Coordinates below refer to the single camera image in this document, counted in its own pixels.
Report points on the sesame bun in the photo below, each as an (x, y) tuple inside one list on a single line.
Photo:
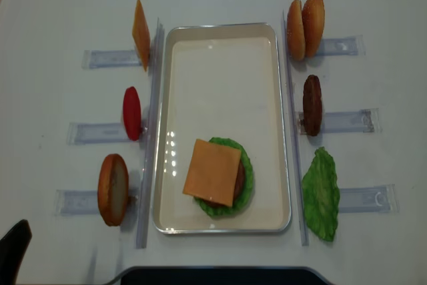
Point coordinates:
[(313, 17), (295, 31)]

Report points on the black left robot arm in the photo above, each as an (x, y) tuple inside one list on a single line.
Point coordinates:
[(13, 247)]

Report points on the cheese slice on burger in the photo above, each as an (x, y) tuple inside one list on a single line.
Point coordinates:
[(212, 172)]

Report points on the meat patty on burger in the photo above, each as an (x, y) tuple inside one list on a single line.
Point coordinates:
[(239, 185)]

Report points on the standing red tomato slice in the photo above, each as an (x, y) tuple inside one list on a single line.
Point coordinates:
[(132, 113)]

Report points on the lettuce leaf on burger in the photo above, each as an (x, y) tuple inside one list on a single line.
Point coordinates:
[(243, 200)]

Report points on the standing brown meat patty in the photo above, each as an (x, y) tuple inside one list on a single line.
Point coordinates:
[(312, 105)]

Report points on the standing orange cheese slice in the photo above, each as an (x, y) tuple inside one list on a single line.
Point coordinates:
[(141, 36)]

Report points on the standing green lettuce leaf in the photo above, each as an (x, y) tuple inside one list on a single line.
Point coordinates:
[(321, 196)]

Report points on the clear holder under tomato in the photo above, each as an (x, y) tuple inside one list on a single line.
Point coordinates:
[(96, 133)]

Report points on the clear holder under cheese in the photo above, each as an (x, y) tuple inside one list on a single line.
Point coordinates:
[(95, 59)]

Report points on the clear holder under lettuce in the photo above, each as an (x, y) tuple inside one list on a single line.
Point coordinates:
[(377, 199)]

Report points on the white rectangular tray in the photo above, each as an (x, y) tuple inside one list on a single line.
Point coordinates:
[(222, 81)]

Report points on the standing bun bottom half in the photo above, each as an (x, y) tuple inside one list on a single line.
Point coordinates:
[(113, 190)]

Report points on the clear holder under patty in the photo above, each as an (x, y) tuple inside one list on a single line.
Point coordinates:
[(361, 121)]

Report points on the clear holder under bun tops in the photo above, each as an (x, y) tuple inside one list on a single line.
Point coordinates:
[(352, 46)]

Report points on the clear holder under bun bottom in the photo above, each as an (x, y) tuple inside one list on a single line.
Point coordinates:
[(73, 203)]

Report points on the left clear acrylic rail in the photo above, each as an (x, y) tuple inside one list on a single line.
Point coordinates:
[(150, 137)]

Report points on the clear acrylic rail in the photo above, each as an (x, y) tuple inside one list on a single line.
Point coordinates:
[(150, 137), (294, 137)]

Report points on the right clear acrylic rail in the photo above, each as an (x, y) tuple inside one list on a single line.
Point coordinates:
[(294, 137)]

